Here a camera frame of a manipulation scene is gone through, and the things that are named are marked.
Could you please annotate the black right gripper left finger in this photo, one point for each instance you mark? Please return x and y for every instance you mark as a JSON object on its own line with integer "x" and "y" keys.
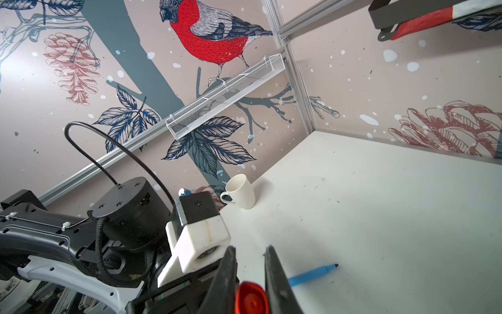
{"x": 220, "y": 297}

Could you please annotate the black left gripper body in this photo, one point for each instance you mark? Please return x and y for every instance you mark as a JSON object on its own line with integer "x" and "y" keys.
{"x": 183, "y": 295}

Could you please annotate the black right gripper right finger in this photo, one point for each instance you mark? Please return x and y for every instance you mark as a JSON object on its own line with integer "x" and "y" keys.
{"x": 277, "y": 288}

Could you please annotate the blue marker pen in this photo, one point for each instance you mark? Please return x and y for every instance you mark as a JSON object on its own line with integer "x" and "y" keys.
{"x": 312, "y": 275}

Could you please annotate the red pen cap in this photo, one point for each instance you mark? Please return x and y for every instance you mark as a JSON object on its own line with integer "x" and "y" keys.
{"x": 251, "y": 299}

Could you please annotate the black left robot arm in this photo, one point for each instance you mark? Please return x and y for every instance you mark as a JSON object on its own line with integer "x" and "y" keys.
{"x": 131, "y": 252}

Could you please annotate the white ceramic mug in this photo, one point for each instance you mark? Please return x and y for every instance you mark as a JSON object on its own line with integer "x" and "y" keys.
{"x": 239, "y": 192}

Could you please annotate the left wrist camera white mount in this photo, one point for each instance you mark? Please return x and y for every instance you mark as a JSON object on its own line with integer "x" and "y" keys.
{"x": 197, "y": 237}

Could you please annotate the white wire mesh shelf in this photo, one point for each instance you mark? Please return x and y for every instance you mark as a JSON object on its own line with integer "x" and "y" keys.
{"x": 218, "y": 99}

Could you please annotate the aluminium frame crossbar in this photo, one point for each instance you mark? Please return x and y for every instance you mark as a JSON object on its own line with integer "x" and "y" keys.
{"x": 304, "y": 22}

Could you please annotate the black wire wall basket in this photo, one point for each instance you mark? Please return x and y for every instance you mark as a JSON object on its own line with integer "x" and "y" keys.
{"x": 388, "y": 15}

